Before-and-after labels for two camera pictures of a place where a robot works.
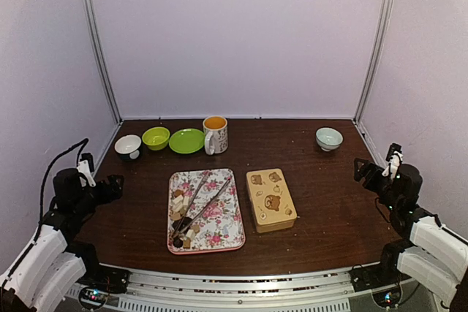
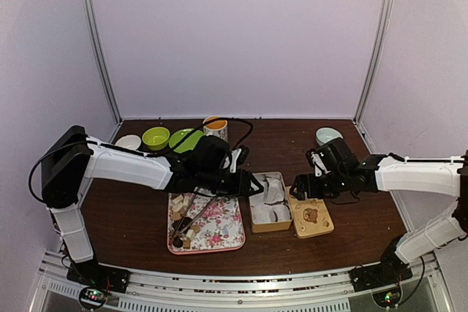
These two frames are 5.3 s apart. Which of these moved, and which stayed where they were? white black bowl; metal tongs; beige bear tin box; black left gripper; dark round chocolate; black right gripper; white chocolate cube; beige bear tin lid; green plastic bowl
Moved: beige bear tin lid; black right gripper; black left gripper
Stayed: white black bowl; dark round chocolate; green plastic bowl; metal tongs; beige bear tin box; white chocolate cube
